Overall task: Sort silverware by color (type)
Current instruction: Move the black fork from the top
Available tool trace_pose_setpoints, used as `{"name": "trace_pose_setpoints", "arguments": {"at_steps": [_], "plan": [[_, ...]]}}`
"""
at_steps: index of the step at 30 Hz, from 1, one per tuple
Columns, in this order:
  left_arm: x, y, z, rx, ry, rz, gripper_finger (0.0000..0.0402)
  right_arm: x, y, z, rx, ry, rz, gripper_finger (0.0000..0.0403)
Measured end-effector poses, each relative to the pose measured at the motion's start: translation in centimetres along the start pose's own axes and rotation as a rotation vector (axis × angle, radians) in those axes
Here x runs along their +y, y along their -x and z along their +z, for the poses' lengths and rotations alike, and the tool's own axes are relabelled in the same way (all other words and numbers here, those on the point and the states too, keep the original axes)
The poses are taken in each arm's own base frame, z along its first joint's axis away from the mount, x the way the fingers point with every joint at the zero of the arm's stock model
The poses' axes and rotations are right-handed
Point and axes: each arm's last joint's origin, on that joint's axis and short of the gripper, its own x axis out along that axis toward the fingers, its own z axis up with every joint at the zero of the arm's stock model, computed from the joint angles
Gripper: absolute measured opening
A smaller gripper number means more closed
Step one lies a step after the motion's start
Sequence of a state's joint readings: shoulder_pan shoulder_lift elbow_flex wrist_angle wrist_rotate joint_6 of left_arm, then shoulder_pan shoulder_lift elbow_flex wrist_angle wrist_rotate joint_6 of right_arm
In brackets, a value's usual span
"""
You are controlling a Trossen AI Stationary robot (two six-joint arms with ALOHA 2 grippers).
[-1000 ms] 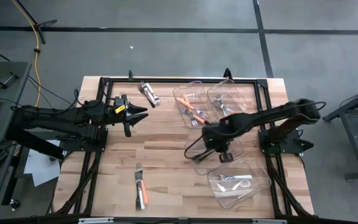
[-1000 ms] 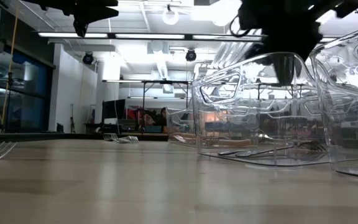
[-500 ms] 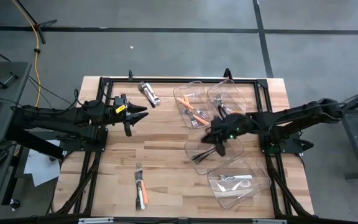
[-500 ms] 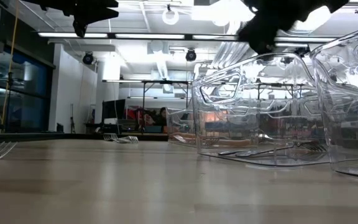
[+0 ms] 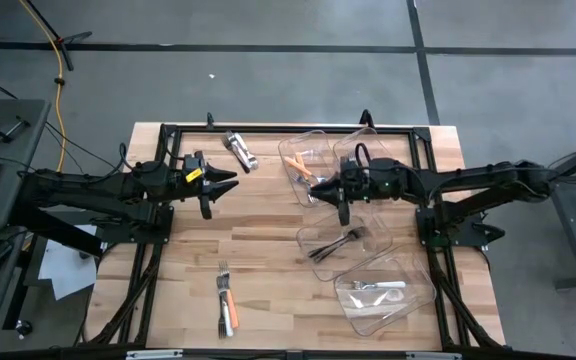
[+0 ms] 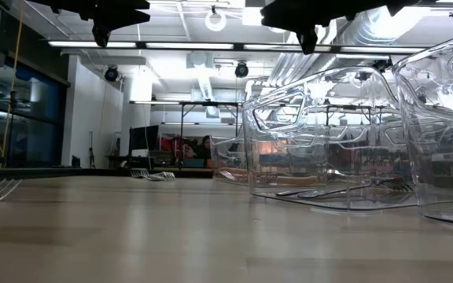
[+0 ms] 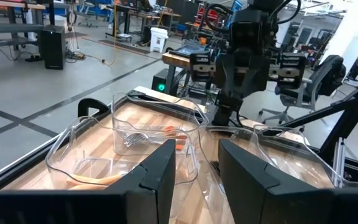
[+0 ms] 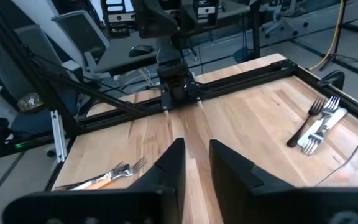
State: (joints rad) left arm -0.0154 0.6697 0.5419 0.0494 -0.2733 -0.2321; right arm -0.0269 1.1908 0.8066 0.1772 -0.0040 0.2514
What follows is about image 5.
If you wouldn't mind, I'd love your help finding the white-handled fork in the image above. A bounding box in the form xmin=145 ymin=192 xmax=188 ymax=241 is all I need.
xmin=216 ymin=273 xmax=234 ymax=337
xmin=351 ymin=280 xmax=408 ymax=292

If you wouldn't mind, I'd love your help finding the yellow cable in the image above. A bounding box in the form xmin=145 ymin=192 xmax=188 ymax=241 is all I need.
xmin=17 ymin=0 xmax=69 ymax=174

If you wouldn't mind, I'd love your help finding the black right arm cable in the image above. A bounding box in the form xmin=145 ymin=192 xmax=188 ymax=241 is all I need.
xmin=354 ymin=142 xmax=373 ymax=169

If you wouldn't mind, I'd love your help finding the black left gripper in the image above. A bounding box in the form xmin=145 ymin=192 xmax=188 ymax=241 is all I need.
xmin=181 ymin=149 xmax=240 ymax=221

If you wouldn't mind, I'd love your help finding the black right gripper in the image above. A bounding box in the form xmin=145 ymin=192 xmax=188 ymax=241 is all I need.
xmin=309 ymin=157 xmax=387 ymax=227

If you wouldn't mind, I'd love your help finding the black metal table frame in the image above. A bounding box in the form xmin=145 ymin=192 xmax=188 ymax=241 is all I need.
xmin=7 ymin=123 xmax=508 ymax=352

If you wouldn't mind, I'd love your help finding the white paper sheet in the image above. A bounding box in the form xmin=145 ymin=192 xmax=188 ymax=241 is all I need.
xmin=37 ymin=224 xmax=100 ymax=301

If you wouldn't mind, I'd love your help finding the wooden-handled fork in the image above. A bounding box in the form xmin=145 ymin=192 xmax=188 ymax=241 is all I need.
xmin=307 ymin=226 xmax=368 ymax=259

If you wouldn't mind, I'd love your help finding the silver aluminium extrusion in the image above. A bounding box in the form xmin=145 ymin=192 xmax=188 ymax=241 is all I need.
xmin=125 ymin=349 xmax=184 ymax=360
xmin=405 ymin=351 xmax=463 ymax=360

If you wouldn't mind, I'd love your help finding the black tripod stand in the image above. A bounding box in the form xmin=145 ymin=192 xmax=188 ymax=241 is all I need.
xmin=17 ymin=0 xmax=94 ymax=72

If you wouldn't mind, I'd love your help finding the clear plastic bin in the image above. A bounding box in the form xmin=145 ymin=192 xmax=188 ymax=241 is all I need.
xmin=332 ymin=126 xmax=409 ymax=166
xmin=277 ymin=129 xmax=355 ymax=208
xmin=295 ymin=202 xmax=395 ymax=283
xmin=333 ymin=249 xmax=438 ymax=337

